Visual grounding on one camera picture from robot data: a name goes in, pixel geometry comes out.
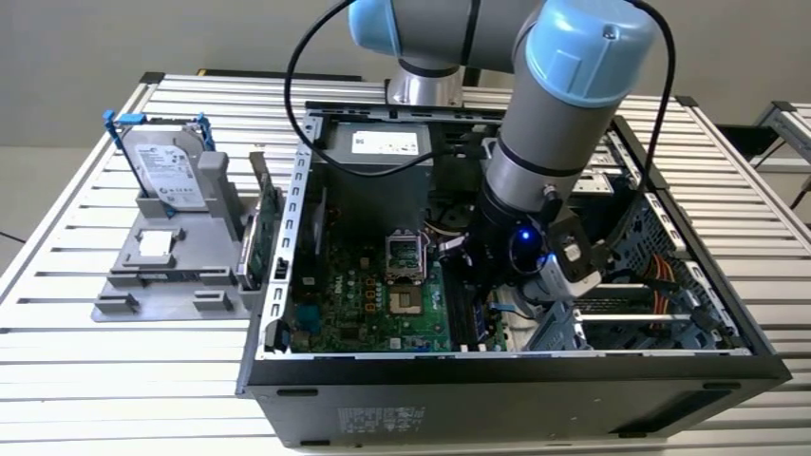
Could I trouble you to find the black RAM slot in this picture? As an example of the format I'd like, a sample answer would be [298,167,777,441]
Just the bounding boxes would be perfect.
[450,284,470,352]
[443,284,463,352]
[459,284,479,352]

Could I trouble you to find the black cooler fan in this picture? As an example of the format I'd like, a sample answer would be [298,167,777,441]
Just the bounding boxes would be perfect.
[425,199,477,235]

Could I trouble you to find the metal socket cover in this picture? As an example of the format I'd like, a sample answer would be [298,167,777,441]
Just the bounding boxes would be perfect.
[385,229,425,285]

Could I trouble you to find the CPU socket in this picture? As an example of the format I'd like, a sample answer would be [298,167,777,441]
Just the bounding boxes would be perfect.
[387,283,425,315]

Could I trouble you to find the grey power supply unit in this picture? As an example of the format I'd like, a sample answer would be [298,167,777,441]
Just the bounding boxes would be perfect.
[314,121,437,241]

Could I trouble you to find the silver optical drive cage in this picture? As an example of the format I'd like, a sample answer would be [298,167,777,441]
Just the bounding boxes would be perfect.
[573,118,649,200]

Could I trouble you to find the grey metal disk bay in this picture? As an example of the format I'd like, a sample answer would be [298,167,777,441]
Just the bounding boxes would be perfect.
[525,279,747,353]

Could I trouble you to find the green motherboard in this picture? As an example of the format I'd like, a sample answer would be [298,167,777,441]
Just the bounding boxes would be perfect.
[291,232,513,353]

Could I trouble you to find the black PC case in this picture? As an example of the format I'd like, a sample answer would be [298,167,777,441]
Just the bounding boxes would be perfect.
[235,99,794,447]

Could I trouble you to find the graphics card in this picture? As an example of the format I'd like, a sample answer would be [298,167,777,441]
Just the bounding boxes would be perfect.
[238,150,286,292]

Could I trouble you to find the grey parts rack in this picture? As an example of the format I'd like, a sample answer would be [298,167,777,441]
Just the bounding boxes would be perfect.
[91,151,274,323]

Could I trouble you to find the silver CPU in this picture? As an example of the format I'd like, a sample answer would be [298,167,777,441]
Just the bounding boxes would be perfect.
[138,231,176,256]

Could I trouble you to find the metal slat side table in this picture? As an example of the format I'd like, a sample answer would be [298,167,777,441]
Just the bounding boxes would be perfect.
[751,100,811,173]

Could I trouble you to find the hard disk in blue carrier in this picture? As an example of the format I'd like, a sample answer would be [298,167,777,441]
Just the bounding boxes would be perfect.
[102,107,216,213]

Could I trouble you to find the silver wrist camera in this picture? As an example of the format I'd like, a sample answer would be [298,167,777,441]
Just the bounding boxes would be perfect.
[522,254,603,301]

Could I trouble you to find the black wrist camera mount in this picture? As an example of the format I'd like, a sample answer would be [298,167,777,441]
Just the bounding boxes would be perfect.
[547,216,611,286]

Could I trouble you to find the orange yellow power wires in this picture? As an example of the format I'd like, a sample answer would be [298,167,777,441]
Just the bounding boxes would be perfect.
[637,250,685,332]

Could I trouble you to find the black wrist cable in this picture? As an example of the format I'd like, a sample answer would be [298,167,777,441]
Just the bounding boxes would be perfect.
[589,0,677,253]
[282,0,458,178]

